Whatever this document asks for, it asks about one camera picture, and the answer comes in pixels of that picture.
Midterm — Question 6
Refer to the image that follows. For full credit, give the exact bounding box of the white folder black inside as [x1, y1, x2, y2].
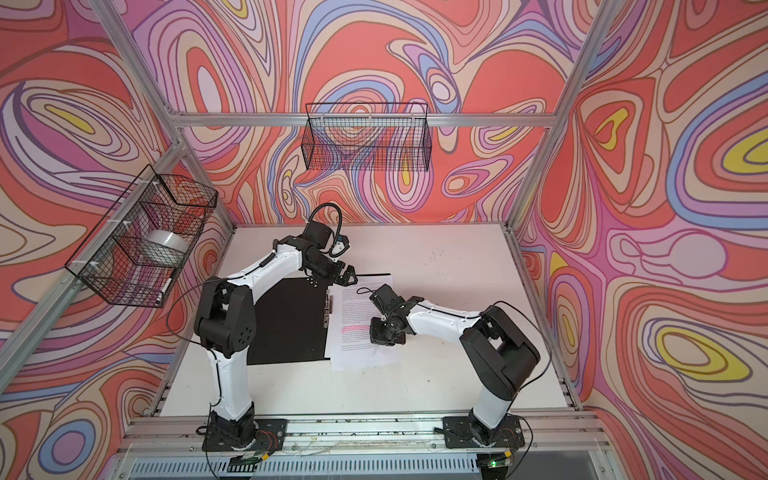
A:
[247, 278, 328, 366]

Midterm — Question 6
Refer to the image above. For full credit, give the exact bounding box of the printed paper sheet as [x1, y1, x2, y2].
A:
[325, 286, 400, 371]
[329, 274, 394, 357]

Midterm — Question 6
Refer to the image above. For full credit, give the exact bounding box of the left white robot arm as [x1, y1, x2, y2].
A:
[194, 233, 357, 452]

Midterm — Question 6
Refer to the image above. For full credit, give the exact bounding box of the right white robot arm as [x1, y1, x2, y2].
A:
[369, 284, 541, 448]

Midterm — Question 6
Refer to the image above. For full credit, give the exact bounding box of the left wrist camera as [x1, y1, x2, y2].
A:
[300, 220, 334, 250]

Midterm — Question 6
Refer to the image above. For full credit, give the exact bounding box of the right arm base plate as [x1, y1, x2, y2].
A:
[434, 414, 525, 450]

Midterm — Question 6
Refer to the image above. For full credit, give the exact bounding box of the black wire basket back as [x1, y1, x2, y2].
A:
[301, 101, 432, 173]

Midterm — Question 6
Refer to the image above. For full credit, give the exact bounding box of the black wire basket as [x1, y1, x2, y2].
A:
[65, 166, 218, 308]
[301, 101, 432, 173]

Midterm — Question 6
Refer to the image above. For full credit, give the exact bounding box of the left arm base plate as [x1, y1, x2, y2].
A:
[202, 418, 288, 453]

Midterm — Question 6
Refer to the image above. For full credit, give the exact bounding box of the black wire basket left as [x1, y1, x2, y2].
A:
[65, 166, 218, 308]

